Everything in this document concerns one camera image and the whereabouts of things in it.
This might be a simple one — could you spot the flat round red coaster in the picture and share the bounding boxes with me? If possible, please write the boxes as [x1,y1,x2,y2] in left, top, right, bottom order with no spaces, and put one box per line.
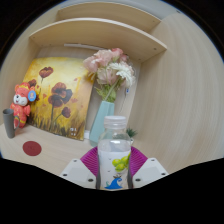
[22,140,43,157]

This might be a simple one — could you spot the red plush toy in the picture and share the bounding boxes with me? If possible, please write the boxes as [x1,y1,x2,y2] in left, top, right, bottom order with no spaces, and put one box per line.
[9,82,38,129]

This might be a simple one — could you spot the grey cup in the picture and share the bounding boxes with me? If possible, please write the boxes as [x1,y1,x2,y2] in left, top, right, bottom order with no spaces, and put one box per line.
[2,108,17,139]

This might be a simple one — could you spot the light wooden wall shelf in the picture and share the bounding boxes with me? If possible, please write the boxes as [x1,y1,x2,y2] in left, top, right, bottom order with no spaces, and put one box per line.
[29,2,168,64]

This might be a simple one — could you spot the teal faceted vase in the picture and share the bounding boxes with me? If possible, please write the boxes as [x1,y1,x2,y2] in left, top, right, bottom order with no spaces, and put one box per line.
[88,100,116,148]

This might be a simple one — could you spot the clear plastic water bottle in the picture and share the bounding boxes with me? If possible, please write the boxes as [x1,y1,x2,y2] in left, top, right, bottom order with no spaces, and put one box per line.
[96,115,133,191]

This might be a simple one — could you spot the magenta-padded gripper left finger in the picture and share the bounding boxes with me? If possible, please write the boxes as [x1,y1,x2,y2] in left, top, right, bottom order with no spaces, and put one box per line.
[59,146,100,189]

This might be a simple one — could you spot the yellow poppy flower painting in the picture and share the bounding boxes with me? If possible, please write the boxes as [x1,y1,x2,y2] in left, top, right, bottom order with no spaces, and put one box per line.
[22,57,94,141]

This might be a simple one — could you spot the pink and white flower bouquet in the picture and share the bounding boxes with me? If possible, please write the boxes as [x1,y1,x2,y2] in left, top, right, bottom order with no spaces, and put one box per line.
[82,47,137,103]

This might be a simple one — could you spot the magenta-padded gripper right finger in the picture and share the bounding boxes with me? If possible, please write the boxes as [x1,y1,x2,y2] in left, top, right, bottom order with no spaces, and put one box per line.
[128,146,169,189]

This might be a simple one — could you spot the white light bar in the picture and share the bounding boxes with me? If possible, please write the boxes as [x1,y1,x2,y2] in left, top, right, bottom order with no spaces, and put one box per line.
[63,43,107,52]

